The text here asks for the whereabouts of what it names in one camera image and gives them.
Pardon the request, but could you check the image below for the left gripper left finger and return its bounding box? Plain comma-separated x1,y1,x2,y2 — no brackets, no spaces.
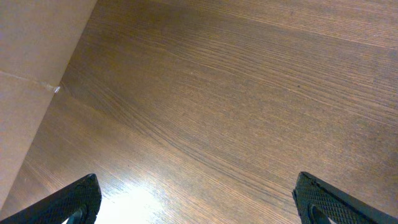
1,174,102,224

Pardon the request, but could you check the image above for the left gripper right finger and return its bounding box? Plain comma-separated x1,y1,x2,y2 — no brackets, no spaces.
292,172,397,224

